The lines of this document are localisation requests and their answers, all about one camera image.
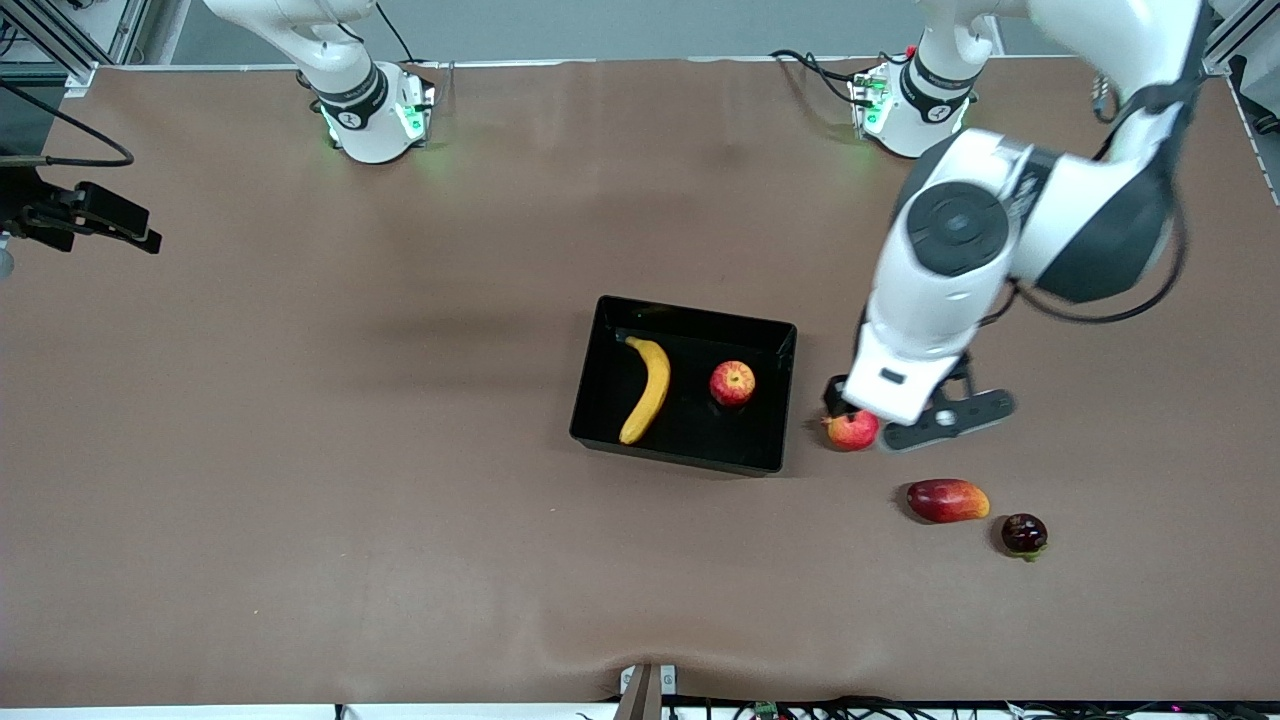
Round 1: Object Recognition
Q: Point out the brown table cover mat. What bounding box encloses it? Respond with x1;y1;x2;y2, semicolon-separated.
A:
0;58;1280;706

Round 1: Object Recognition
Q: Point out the red apple left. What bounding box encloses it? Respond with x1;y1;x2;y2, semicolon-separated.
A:
822;408;881;453

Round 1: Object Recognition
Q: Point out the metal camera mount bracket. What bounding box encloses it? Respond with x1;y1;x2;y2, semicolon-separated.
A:
618;662;679;720

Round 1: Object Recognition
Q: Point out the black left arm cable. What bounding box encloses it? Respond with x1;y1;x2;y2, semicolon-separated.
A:
1010;70;1191;326

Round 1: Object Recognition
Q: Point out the black power cable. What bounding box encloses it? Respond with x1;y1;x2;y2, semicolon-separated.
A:
375;0;426;66
768;48;916;106

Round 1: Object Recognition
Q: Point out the red yellow apple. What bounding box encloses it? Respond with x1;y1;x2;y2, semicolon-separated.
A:
709;361;757;408

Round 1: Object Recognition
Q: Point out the aluminium frame profile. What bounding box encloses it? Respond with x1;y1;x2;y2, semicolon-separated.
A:
1197;0;1280;79
0;0;151;98

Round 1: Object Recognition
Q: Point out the black plastic box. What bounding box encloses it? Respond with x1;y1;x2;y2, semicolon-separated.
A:
569;295;798;477

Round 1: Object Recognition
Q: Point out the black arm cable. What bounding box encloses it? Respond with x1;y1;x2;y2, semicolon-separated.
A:
1010;70;1191;326
0;78;135;168

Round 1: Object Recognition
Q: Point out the red yellow mango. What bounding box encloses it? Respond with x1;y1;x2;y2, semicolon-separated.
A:
906;478;991;525

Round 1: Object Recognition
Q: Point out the yellow banana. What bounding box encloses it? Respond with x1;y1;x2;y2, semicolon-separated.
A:
618;336;672;446

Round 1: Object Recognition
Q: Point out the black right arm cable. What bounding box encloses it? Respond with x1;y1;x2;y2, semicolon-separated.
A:
0;78;135;168

